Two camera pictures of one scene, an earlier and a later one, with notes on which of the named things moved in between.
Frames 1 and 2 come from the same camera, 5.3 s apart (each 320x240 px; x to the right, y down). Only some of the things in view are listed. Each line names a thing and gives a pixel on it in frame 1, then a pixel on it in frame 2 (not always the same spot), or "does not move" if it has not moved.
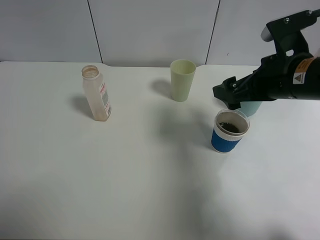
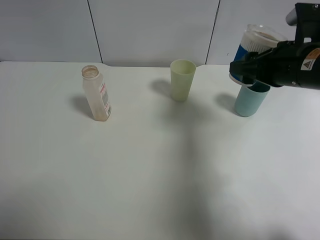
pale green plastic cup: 182,72 does not move
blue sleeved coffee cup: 230,126 → 257,38
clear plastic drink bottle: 96,92 does not move
